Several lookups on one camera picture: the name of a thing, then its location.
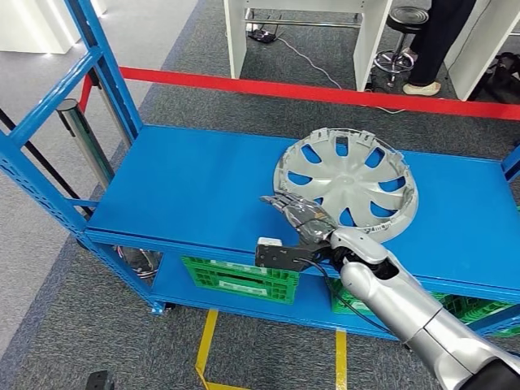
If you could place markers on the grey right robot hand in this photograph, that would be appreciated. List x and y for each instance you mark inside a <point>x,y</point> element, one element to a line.
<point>309,220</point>

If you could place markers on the silver plastic hubcap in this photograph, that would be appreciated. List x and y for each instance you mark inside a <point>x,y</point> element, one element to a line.
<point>357,177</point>

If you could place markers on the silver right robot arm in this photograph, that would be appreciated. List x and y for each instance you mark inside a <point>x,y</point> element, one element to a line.
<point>406,307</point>

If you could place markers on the blue metal shelf rack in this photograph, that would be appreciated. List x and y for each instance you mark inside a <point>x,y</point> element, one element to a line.
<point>183,188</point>

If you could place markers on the green plastic crate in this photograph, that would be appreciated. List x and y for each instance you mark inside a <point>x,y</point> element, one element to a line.
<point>244,282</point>
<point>339,307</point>
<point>479,312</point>

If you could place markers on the yellow floor tape strip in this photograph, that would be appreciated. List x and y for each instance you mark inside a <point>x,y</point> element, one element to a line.
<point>207,339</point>
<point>341,360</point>

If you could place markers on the red barrier belt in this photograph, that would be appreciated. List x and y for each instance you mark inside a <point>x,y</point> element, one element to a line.
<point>244,85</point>

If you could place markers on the white desk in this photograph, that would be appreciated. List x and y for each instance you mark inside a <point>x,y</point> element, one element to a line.
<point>367,43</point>
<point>479,54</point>

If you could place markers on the black router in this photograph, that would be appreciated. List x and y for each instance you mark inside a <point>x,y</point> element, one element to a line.
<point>262,36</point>

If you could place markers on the black round stool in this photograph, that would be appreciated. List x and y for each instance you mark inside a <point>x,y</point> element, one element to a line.
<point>406,19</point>

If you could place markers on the person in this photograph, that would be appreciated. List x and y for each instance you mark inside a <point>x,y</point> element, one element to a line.
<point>438,37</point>

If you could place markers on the black bag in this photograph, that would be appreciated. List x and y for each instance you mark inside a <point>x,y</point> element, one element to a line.
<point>506,78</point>

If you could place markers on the black robot foot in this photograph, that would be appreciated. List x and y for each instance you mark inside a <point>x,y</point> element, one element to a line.
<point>100,381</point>

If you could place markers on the black barrier belt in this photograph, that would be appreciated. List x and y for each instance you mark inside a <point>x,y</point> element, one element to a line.
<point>41,157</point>

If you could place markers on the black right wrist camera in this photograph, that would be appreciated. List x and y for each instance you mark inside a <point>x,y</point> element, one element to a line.
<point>280,257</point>

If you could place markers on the chrome stanchion post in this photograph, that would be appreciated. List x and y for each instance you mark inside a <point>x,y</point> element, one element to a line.
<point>118,125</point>
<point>85,141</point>

